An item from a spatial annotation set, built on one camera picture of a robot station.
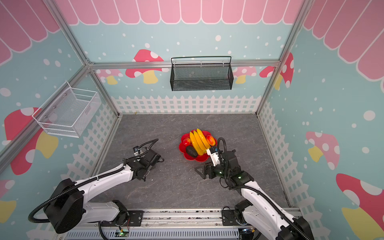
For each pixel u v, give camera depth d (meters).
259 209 0.47
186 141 0.97
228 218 0.74
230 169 0.61
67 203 0.41
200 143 1.00
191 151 0.94
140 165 0.63
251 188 0.52
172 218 0.76
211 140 0.97
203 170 0.68
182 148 0.97
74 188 0.44
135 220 0.74
